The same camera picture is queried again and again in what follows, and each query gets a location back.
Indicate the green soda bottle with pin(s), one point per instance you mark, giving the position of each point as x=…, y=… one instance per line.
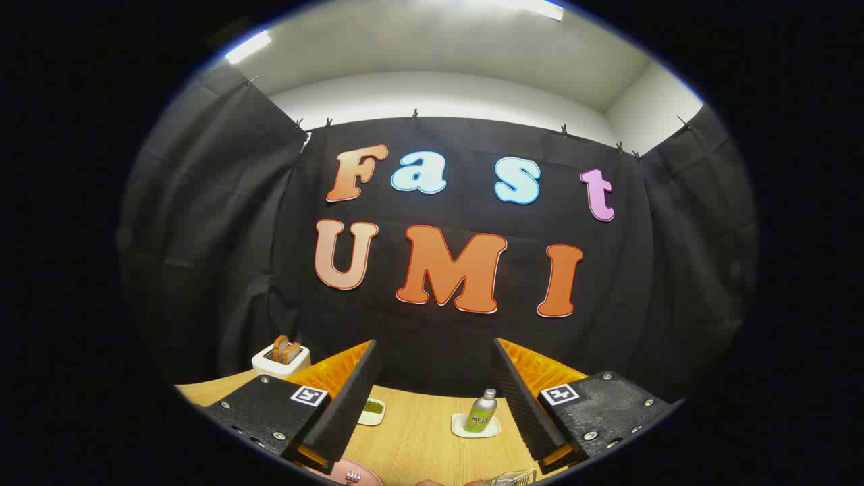
x=482, y=415

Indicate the white square coaster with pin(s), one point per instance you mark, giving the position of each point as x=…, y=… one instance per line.
x=462, y=430

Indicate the pink round plate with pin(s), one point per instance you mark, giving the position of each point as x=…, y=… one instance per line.
x=370, y=476

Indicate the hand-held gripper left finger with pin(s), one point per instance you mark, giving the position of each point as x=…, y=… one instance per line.
x=347, y=412

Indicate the brown toast slice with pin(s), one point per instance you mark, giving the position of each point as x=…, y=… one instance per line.
x=293, y=352
x=279, y=347

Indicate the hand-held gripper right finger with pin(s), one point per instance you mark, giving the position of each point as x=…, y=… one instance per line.
x=526, y=412

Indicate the white divided dish of beans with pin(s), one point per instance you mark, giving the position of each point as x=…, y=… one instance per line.
x=373, y=408

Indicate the ceiling light panel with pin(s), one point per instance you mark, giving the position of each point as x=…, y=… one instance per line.
x=540, y=8
x=248, y=47

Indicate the cream white toaster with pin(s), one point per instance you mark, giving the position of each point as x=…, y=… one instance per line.
x=266, y=364

